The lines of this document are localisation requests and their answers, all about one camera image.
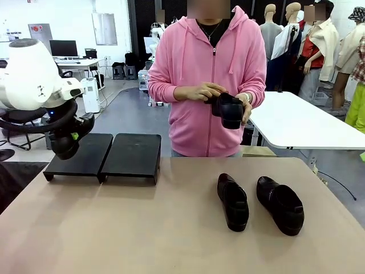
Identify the person's right hand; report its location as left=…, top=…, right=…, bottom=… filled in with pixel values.
left=174, top=82, right=229, bottom=101

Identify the white folding table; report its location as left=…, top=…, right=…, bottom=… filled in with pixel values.
left=248, top=91, right=365, bottom=175

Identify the lit computer case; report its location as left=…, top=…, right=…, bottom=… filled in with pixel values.
left=138, top=70, right=151, bottom=91

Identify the person in pink hoodie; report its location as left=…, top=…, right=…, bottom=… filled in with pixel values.
left=148, top=5, right=267, bottom=158

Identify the black mesh partition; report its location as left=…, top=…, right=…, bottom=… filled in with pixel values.
left=127, top=0, right=286, bottom=72

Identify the person's left hand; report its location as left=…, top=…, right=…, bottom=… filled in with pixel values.
left=236, top=91, right=253, bottom=126

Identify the person in plaid shirt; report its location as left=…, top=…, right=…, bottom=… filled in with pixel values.
left=151, top=10, right=169, bottom=31

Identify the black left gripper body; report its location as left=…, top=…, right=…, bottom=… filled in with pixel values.
left=47, top=107, right=77, bottom=140

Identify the person's left forearm pink sleeve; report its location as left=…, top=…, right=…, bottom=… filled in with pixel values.
left=245, top=85, right=267, bottom=108

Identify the mannequin with white garment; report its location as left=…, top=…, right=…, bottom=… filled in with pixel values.
left=270, top=2, right=303, bottom=92

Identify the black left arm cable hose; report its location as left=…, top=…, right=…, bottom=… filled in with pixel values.
left=0, top=99, right=78, bottom=135

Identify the mannequin in grey shirt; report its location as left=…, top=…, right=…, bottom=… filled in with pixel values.
left=258, top=3, right=283, bottom=62

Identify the black floor mat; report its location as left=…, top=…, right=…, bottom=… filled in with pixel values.
left=0, top=161, right=49, bottom=215

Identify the black shoe stand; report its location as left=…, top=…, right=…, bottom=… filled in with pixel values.
left=98, top=133, right=162, bottom=186
left=43, top=133, right=114, bottom=183

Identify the mannequin with bucket hat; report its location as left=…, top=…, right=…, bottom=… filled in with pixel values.
left=332, top=7, right=365, bottom=111

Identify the cardboard box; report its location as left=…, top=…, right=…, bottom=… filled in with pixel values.
left=242, top=145, right=277, bottom=158

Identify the white air purifier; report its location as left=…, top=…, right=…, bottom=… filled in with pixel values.
left=81, top=77, right=101, bottom=114

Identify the silver cross necklace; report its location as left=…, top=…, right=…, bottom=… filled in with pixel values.
left=198, top=21, right=222, bottom=41

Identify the person's right forearm pink sleeve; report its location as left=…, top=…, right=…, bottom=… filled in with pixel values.
left=148, top=81, right=183, bottom=102

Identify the grey wall cabinet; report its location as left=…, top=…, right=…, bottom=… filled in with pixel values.
left=27, top=23, right=54, bottom=46

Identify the black bag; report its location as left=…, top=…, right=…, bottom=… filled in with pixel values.
left=124, top=53, right=143, bottom=68

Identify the thin black floor cable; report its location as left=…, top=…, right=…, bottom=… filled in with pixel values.
left=316, top=170, right=357, bottom=201

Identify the small white robot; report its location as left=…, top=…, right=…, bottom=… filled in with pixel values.
left=144, top=27, right=168, bottom=58

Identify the black computer monitor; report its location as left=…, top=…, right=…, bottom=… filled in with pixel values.
left=49, top=40, right=79, bottom=58

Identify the mannequin with green trousers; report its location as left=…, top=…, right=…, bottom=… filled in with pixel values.
left=344, top=37, right=365, bottom=134

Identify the grey plastic basket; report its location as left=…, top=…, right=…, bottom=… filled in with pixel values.
left=312, top=91, right=330, bottom=107

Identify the white office desk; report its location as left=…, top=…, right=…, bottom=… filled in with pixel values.
left=54, top=58, right=105, bottom=86

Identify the mannequin in red top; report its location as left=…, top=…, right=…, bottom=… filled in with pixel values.
left=296, top=1, right=340, bottom=100

